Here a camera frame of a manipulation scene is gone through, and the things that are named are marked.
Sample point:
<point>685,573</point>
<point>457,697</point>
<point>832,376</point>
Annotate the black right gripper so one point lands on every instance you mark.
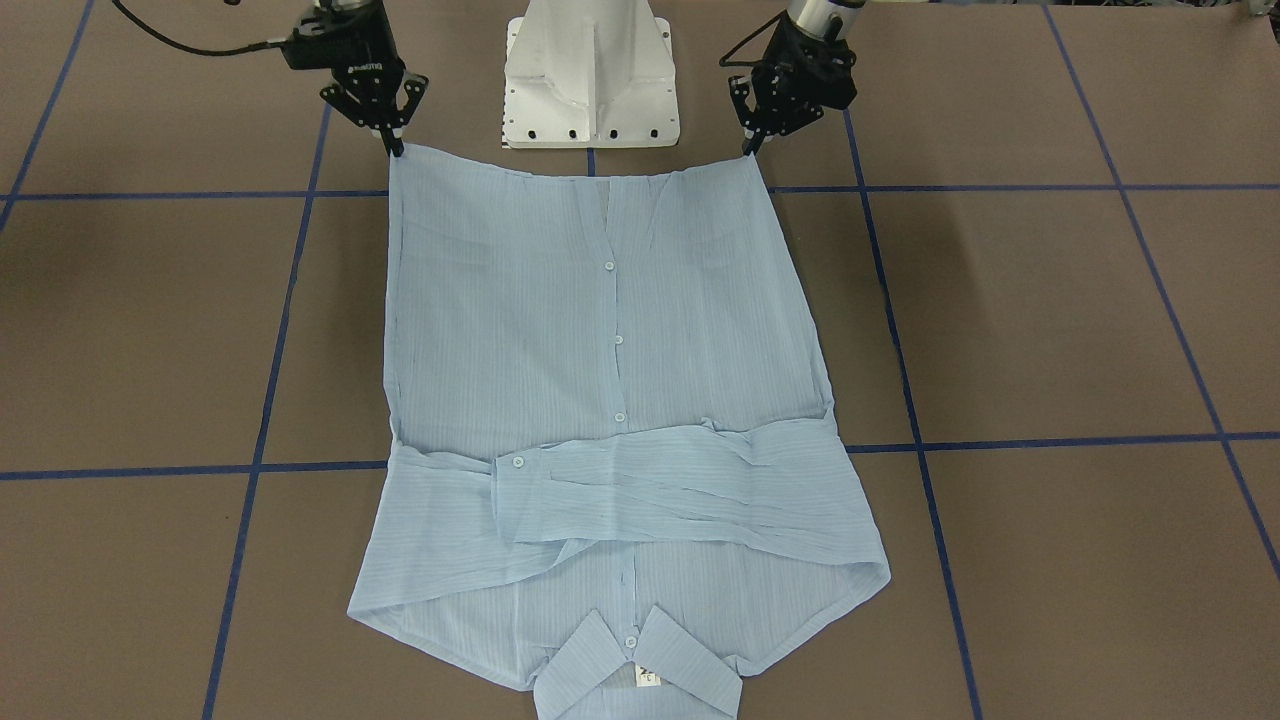
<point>366,50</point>

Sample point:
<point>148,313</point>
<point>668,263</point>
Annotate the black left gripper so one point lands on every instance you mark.
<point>786,58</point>

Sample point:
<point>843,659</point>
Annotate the light blue button shirt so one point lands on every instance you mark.
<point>615,480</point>

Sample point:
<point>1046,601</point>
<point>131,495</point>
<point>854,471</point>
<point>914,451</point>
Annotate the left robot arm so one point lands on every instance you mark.
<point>813,16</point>

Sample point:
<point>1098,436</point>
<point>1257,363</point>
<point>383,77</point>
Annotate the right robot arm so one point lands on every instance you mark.
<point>371,86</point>

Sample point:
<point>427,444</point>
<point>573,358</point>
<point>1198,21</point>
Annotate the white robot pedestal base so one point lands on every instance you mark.
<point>590,75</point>

